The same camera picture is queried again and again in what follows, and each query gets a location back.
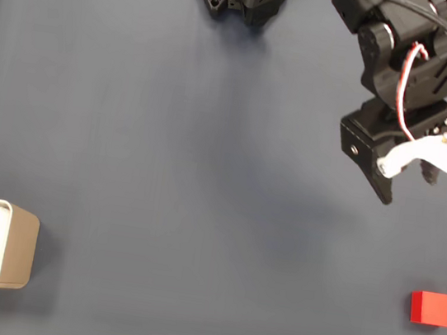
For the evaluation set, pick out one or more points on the grey table mat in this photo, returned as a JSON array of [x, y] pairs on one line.
[[200, 214]]

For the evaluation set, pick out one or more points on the red cube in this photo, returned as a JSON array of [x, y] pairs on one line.
[[434, 309]]

